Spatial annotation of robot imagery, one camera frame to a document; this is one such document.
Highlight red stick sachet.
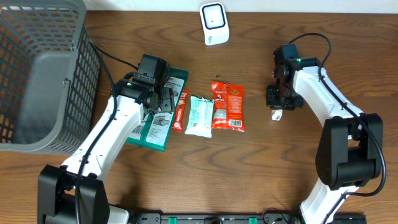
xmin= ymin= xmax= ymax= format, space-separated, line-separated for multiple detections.
xmin=172 ymin=89 xmax=188 ymax=133

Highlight small orange white box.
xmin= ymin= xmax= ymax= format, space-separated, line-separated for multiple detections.
xmin=271 ymin=110 xmax=283 ymax=121

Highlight dark green package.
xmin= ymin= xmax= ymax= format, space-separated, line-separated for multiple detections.
xmin=126 ymin=67 xmax=189 ymax=151

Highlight light green wipes pack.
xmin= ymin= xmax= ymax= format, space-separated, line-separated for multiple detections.
xmin=185 ymin=96 xmax=214 ymax=138

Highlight red snack bag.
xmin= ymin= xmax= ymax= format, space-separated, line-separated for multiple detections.
xmin=211 ymin=82 xmax=246 ymax=132

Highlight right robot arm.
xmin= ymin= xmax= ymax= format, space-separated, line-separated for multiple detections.
xmin=266 ymin=44 xmax=386 ymax=223

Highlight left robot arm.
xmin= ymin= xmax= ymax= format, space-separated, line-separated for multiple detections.
xmin=37 ymin=54 xmax=175 ymax=223

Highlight white barcode scanner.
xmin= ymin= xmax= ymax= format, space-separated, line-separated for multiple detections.
xmin=199 ymin=2 xmax=229 ymax=46

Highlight grey plastic mesh basket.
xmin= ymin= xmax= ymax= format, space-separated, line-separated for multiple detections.
xmin=1 ymin=0 xmax=100 ymax=154

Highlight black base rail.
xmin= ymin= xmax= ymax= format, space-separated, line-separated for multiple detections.
xmin=108 ymin=212 xmax=368 ymax=224

